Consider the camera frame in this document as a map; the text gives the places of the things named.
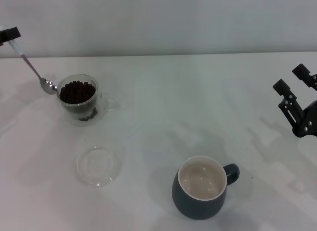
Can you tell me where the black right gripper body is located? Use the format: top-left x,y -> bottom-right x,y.
292,100 -> 317,138

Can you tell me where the clear glass saucer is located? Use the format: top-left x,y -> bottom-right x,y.
75,145 -> 123,188

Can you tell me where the dark teal ceramic mug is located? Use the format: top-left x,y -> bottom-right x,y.
172,155 -> 240,221

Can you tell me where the dark coffee beans heap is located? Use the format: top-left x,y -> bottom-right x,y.
59,80 -> 99,122

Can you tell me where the double-wall glass cup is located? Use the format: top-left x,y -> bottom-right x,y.
56,74 -> 121,127

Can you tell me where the blue-handled metal spoon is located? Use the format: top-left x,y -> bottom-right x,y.
0,25 -> 58,95

